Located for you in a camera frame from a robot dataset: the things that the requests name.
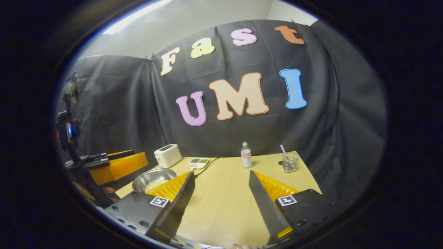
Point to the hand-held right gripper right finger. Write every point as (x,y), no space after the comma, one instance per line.
(266,207)

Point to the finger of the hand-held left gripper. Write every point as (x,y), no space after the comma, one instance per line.
(121,166)

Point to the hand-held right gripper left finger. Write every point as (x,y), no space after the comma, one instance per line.
(176,211)

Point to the stainless steel pot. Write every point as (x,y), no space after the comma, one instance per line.
(152,175)

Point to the pile of yellow soybeans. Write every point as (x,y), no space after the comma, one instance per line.
(154,186)

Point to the white toaster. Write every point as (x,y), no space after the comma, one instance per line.
(168,157)

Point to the white divided bean dish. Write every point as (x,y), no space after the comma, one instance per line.
(197,163)

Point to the clear bottle pink label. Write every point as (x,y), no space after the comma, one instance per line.
(246,157)

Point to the striped straw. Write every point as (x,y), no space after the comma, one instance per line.
(283,150)

